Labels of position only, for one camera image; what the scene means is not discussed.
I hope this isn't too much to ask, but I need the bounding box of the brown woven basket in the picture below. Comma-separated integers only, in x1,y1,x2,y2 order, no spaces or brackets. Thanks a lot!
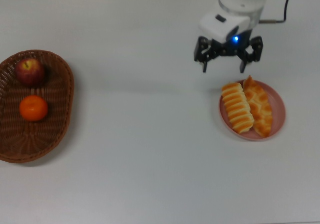
0,49,75,164

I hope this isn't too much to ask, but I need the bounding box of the striped toy bread roll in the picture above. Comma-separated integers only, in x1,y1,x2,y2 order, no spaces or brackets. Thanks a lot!
221,82,255,135

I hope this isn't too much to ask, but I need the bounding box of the braided leaf-shaped toy bread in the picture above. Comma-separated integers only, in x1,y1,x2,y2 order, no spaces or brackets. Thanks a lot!
242,74,273,138

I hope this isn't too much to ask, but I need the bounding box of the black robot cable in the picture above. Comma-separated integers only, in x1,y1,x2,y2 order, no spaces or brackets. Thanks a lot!
258,0,293,24

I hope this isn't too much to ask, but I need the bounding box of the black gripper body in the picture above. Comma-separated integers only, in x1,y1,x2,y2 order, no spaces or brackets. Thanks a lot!
211,29,254,57

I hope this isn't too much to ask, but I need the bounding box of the red toy apple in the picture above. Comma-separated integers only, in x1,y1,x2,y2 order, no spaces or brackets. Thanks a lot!
14,58,46,86

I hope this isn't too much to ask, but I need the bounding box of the orange toy fruit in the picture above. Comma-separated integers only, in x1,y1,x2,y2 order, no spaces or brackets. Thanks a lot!
19,95,49,122

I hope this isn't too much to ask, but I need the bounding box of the pink plate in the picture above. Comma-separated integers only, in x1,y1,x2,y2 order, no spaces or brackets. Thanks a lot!
219,80,286,142

